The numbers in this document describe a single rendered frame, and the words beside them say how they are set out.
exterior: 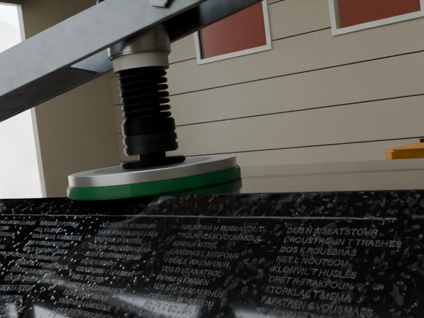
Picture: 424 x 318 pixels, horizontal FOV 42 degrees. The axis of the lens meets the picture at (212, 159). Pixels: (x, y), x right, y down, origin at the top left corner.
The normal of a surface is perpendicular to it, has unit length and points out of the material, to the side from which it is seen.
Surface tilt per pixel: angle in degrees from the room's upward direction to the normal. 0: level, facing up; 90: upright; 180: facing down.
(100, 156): 90
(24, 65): 90
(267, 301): 45
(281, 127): 90
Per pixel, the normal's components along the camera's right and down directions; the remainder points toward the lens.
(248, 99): -0.62, 0.11
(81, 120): 0.78, -0.06
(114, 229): -0.52, -0.62
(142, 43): 0.26, 0.02
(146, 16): -0.22, 0.07
